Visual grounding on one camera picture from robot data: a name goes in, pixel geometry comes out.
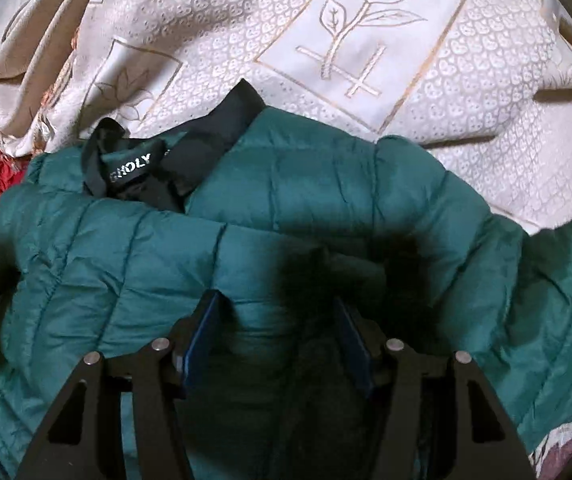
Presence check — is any cream embroidered bedspread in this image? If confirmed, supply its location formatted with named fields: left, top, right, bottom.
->
left=0, top=0, right=572, bottom=236

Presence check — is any green puffer jacket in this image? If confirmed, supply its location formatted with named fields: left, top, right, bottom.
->
left=0, top=80, right=572, bottom=480

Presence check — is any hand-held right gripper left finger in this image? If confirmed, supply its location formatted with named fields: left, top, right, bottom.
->
left=13, top=289, right=224, bottom=480

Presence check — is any floral plush blanket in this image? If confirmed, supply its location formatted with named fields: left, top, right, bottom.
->
left=0, top=220, right=572, bottom=480

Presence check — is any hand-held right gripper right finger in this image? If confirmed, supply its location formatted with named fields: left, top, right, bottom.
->
left=333, top=296, right=539, bottom=480

